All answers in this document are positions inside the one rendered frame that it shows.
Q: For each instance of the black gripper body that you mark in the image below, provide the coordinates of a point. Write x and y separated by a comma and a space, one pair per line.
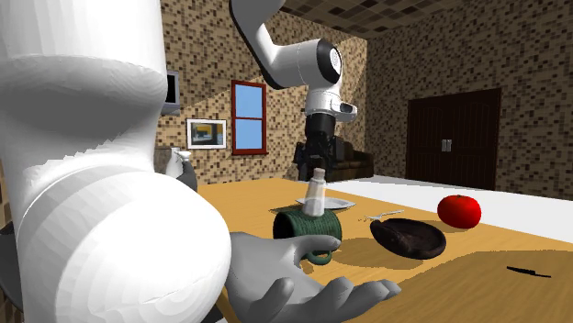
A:
320, 129

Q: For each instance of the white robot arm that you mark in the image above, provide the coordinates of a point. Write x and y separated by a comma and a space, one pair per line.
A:
89, 201

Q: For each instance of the dark brown sofa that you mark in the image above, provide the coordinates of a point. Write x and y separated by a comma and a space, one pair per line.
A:
356, 164

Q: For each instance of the clear glass shaker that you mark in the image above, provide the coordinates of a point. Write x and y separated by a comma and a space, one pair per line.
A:
314, 197

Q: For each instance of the red framed window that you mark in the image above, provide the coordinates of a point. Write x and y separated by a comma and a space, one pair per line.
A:
249, 117

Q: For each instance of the white plate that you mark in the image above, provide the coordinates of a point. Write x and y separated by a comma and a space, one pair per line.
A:
338, 203

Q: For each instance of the green woven mug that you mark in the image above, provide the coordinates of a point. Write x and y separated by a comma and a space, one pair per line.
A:
313, 227

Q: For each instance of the silver fork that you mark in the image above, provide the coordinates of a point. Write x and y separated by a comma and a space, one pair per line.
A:
385, 214

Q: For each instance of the dark brown double door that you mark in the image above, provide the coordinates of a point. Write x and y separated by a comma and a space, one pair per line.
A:
452, 138

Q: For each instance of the dark brown bowl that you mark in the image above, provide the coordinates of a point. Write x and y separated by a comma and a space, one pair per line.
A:
409, 239

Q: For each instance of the white vase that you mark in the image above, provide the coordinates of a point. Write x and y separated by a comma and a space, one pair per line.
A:
175, 164

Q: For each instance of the grey hand figure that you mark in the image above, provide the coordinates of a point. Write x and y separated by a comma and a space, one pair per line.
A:
277, 277

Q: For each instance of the red tomato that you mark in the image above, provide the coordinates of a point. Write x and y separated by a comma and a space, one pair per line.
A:
459, 211

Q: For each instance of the black knife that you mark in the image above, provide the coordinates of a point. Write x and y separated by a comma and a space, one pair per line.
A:
528, 271

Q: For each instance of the white framed wall picture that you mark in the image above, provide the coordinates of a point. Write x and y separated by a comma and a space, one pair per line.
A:
206, 133

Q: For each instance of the grey wall television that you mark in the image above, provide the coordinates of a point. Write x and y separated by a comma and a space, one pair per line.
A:
172, 91

